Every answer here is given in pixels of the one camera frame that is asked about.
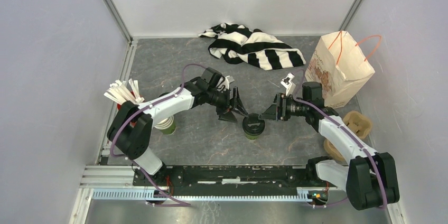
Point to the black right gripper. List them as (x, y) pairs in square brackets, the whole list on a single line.
[(277, 111)]

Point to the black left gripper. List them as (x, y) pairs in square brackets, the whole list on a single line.
[(237, 104)]

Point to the black plastic cup lid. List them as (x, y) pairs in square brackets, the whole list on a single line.
[(252, 122)]

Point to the green paper coffee cup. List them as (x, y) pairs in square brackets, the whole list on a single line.
[(252, 135)]

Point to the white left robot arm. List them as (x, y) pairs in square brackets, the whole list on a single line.
[(131, 128)]

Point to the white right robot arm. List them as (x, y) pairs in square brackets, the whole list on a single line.
[(369, 179)]

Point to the brown paper takeout bag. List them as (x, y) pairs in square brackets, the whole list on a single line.
[(340, 66)]

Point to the black white striped cloth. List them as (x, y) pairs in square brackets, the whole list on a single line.
[(237, 44)]

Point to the stack of green paper cups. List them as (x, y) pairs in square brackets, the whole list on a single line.
[(166, 126)]

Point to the brown pulp cup carrier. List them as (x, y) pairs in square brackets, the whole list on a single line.
[(357, 123)]

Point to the white wrapped straw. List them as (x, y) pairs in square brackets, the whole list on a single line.
[(118, 98), (135, 90), (120, 86)]

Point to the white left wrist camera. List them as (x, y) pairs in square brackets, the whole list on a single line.
[(224, 83)]

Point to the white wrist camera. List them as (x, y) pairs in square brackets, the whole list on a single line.
[(224, 83), (288, 84)]

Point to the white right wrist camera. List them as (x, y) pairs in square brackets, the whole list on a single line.
[(288, 84)]

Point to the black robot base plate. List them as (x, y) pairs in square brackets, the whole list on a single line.
[(237, 180)]

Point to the white slotted cable duct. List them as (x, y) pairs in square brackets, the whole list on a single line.
[(152, 195)]

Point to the aluminium frame rail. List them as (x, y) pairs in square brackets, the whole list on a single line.
[(123, 75)]

